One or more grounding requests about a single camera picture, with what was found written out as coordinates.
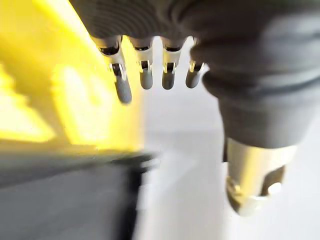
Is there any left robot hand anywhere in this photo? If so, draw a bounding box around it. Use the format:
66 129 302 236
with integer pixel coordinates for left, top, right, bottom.
69 0 320 217

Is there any dark grey box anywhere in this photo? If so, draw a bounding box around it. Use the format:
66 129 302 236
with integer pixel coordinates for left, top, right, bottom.
0 146 161 240

